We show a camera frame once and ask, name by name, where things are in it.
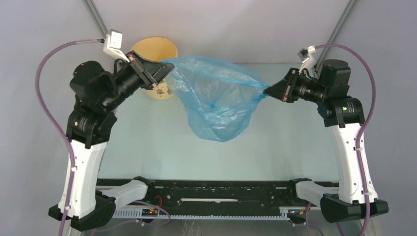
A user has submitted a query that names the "yellow capybara trash bin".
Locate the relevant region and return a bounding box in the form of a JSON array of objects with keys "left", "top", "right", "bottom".
[{"left": 131, "top": 37, "right": 178, "bottom": 100}]

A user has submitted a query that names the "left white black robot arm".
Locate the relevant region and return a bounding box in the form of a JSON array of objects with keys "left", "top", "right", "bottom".
[{"left": 48, "top": 51, "right": 174, "bottom": 232}]

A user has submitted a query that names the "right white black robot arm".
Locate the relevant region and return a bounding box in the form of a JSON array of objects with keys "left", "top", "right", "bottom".
[{"left": 263, "top": 59, "right": 389, "bottom": 223}]

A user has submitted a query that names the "left small circuit board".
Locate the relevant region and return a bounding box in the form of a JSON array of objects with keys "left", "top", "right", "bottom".
[{"left": 141, "top": 209, "right": 158, "bottom": 217}]

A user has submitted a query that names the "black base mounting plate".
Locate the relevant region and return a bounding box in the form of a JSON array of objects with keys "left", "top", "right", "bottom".
[{"left": 124, "top": 178, "right": 319, "bottom": 218}]

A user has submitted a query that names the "white toothed cable duct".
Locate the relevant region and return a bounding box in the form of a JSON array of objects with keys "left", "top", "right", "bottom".
[{"left": 112, "top": 208, "right": 289, "bottom": 221}]

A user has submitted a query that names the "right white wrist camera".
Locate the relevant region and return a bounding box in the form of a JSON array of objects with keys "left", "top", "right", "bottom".
[{"left": 298, "top": 45, "right": 316, "bottom": 74}]

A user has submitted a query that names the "small circuit board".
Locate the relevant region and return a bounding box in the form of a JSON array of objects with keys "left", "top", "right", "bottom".
[
  {"left": 287, "top": 210, "right": 306, "bottom": 218},
  {"left": 141, "top": 209, "right": 158, "bottom": 217}
]

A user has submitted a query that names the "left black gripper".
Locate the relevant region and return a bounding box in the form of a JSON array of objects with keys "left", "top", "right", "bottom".
[{"left": 104, "top": 49, "right": 177, "bottom": 108}]

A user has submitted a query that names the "right small circuit board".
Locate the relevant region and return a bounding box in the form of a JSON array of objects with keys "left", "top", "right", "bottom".
[{"left": 287, "top": 210, "right": 306, "bottom": 218}]

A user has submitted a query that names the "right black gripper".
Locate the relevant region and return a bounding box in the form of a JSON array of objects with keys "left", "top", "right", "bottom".
[{"left": 263, "top": 67, "right": 326, "bottom": 103}]

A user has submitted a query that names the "blue plastic trash bag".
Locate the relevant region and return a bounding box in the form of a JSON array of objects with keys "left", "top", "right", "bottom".
[{"left": 164, "top": 56, "right": 268, "bottom": 142}]

